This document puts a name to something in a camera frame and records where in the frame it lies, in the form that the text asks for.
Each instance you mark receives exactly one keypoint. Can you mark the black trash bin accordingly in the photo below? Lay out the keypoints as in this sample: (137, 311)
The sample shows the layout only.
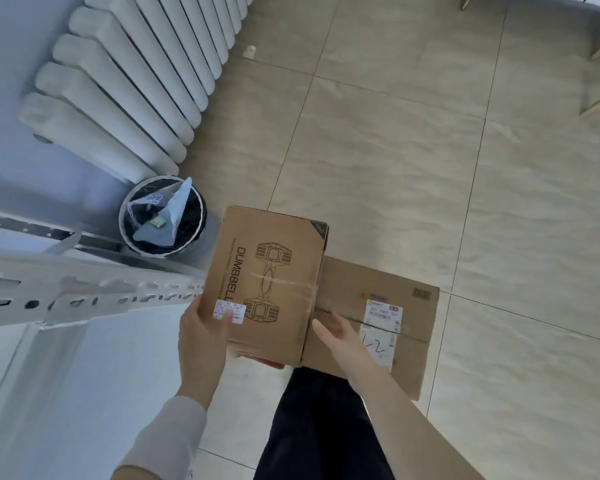
(195, 214)

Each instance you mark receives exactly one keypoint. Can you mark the dumbbell cardboard box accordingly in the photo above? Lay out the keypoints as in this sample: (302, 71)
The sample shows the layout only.
(280, 229)

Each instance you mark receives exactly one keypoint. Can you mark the person's right forearm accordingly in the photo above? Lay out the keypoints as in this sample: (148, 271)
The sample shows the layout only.
(420, 439)

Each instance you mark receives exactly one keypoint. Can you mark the small white floor scrap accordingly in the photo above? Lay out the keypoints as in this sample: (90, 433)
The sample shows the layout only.
(250, 50)

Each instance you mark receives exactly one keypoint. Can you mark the person's left hand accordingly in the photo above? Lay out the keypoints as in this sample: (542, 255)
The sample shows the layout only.
(200, 354)

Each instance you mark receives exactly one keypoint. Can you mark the person's right hand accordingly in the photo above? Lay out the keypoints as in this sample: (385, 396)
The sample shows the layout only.
(350, 354)

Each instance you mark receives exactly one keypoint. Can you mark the white radiator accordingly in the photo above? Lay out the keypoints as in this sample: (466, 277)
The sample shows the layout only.
(105, 69)

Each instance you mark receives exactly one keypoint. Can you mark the white wristband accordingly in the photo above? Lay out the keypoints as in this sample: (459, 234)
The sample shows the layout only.
(165, 439)

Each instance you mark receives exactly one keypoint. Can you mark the person's dark trousers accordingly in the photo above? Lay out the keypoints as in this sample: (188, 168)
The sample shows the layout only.
(320, 434)

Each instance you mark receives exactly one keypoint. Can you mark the box marked 1-2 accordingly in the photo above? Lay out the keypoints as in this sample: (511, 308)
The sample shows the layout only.
(380, 279)

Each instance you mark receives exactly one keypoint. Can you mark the white metal shelf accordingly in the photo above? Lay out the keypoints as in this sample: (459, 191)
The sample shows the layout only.
(105, 394)

